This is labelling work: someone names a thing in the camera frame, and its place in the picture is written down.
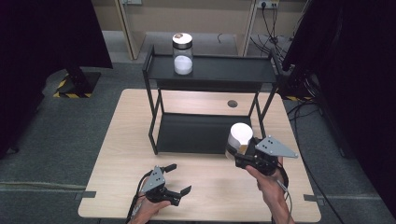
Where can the white wall socket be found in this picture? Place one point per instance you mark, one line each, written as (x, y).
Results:
(267, 3)

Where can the black metal shelf rack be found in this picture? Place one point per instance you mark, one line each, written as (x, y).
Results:
(211, 68)

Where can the round table grommet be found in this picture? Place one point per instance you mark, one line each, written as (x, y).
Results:
(232, 103)

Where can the beige furniture leg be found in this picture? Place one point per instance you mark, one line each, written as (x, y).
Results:
(247, 28)
(127, 28)

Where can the glass jar with steel lid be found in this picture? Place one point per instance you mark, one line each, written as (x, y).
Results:
(183, 67)

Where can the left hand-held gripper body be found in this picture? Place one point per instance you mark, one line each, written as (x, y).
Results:
(154, 182)

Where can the black curtain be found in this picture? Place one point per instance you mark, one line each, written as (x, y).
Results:
(358, 77)
(37, 46)

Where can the person's right hand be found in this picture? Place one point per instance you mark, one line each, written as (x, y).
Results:
(267, 183)

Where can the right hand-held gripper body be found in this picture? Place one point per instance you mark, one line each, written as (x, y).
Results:
(274, 148)

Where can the person's left hand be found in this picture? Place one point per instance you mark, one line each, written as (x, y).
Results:
(152, 208)

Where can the grey tape strip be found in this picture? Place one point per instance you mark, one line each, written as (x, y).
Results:
(313, 199)
(84, 195)

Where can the glass jar with white lid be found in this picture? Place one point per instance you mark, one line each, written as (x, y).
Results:
(241, 133)

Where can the black stand base striped tape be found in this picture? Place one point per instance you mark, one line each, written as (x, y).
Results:
(295, 90)
(79, 84)

